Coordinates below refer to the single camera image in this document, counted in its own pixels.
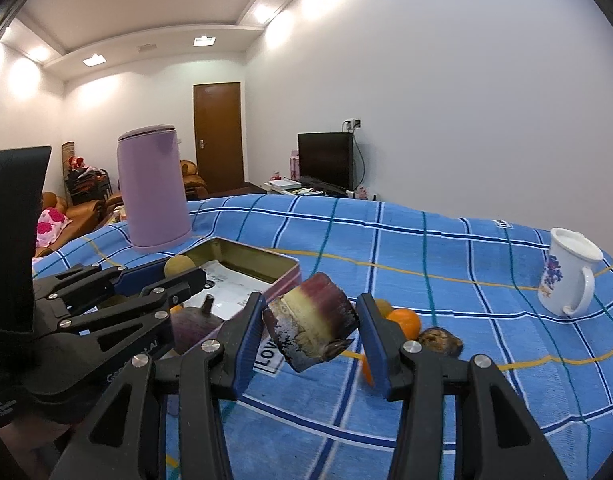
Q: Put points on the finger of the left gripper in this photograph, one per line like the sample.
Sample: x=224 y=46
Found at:
x=53 y=316
x=92 y=284

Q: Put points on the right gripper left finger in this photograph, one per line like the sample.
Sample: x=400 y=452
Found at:
x=123 y=437

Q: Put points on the small orange tangerine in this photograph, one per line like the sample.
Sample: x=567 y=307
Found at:
x=408 y=320

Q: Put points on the large orange tangerine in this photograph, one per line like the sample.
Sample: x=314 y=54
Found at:
x=366 y=371

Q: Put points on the purple sugarcane piece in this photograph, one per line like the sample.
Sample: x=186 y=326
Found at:
x=312 y=323

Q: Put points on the brown round longan fruit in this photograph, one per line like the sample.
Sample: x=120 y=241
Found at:
x=384 y=307

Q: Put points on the brown leather sofa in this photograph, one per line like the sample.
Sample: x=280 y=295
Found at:
x=85 y=218

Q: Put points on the pink flower cushion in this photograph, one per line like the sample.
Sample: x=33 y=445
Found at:
x=50 y=226

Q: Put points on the printed paper leaflet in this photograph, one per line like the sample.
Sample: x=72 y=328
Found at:
x=229 y=288

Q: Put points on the purple electric kettle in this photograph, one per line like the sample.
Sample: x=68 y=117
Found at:
x=152 y=188

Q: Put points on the pink metal tin box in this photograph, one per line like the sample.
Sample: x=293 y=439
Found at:
x=282 y=272

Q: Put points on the white printed mug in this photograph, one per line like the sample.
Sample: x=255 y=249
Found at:
x=567 y=283

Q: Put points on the white set-top box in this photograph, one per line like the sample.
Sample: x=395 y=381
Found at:
x=284 y=184

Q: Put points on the brown wooden door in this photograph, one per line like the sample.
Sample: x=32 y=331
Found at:
x=218 y=135

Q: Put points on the pink box beside television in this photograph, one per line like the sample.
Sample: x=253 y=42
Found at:
x=294 y=165

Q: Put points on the black television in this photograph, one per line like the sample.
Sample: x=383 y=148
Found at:
x=326 y=158

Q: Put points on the wall power socket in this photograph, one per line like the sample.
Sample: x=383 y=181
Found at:
x=352 y=124

